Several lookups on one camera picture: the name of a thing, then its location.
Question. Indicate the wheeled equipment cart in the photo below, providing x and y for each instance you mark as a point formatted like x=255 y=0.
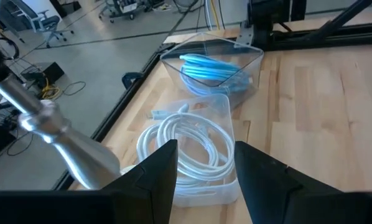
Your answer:
x=123 y=6

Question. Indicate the clear plastic bin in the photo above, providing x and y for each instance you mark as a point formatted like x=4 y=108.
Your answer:
x=251 y=59

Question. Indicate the black floor box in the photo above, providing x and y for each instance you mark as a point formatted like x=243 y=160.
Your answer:
x=49 y=71

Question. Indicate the grey office chair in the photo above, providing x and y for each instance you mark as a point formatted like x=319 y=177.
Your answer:
x=49 y=21

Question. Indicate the table lamp white shade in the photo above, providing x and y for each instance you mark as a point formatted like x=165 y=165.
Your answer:
x=74 y=155

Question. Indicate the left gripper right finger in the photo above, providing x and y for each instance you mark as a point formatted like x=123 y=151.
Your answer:
x=263 y=180

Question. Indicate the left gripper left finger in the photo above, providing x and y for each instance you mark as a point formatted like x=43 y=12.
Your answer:
x=158 y=174

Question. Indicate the frosted plastic bin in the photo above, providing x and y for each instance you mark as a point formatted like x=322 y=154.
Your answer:
x=211 y=194

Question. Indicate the black metal table frame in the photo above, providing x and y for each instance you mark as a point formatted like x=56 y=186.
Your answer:
x=344 y=35

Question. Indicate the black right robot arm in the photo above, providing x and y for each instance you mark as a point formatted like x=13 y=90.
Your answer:
x=267 y=21

